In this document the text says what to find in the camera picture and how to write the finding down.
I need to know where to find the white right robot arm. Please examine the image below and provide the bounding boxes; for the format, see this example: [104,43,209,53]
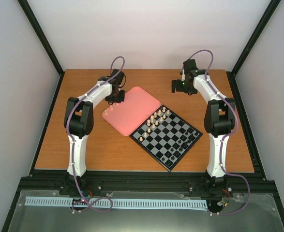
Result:
[172,70,236,178]

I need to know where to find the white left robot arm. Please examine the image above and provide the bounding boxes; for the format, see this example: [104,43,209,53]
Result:
[64,72,126,177]

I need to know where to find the black white chess board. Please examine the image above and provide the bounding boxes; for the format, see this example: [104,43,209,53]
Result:
[130,105,203,172]

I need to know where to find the pink plastic tray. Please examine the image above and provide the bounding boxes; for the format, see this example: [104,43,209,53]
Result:
[102,87,161,136]

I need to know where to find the black aluminium frame base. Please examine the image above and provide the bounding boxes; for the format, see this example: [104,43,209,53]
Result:
[2,169,284,232]

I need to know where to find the light blue cable duct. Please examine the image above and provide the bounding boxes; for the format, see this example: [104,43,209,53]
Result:
[24,196,208,211]

